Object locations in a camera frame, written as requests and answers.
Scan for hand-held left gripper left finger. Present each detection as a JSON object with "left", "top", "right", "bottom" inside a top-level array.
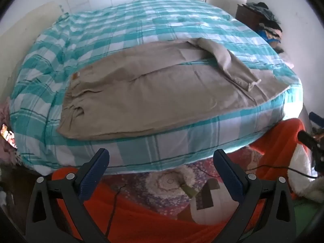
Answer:
[{"left": 25, "top": 148, "right": 110, "bottom": 243}]

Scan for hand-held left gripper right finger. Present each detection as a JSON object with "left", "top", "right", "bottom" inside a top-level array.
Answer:
[{"left": 213, "top": 149, "right": 297, "bottom": 243}]

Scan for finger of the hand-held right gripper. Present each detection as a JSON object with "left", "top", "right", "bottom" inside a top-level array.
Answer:
[
  {"left": 297, "top": 130, "right": 324, "bottom": 157},
  {"left": 309, "top": 112, "right": 324, "bottom": 127}
]

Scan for beige pants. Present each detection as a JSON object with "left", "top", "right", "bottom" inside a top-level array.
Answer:
[{"left": 56, "top": 37, "right": 291, "bottom": 140}]

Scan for white fluffy cloth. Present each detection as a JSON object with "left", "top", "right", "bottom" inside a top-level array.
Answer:
[{"left": 287, "top": 144, "right": 324, "bottom": 203}]

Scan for green mat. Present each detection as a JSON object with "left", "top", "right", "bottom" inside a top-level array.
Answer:
[{"left": 291, "top": 199, "right": 320, "bottom": 234}]

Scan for orange fleece blanket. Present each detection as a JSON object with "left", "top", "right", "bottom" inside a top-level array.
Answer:
[{"left": 51, "top": 118, "right": 317, "bottom": 243}]

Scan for pile of clothes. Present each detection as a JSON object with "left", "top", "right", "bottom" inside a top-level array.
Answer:
[{"left": 243, "top": 2, "right": 284, "bottom": 54}]

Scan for dark wooden dresser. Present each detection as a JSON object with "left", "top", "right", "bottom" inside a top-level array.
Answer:
[{"left": 236, "top": 4, "right": 266, "bottom": 31}]

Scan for teal plaid bed blanket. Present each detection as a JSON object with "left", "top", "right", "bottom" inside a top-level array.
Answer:
[{"left": 10, "top": 0, "right": 304, "bottom": 175}]

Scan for black cable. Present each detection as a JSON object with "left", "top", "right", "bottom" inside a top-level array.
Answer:
[
  {"left": 107, "top": 185, "right": 127, "bottom": 243},
  {"left": 190, "top": 164, "right": 317, "bottom": 179}
]

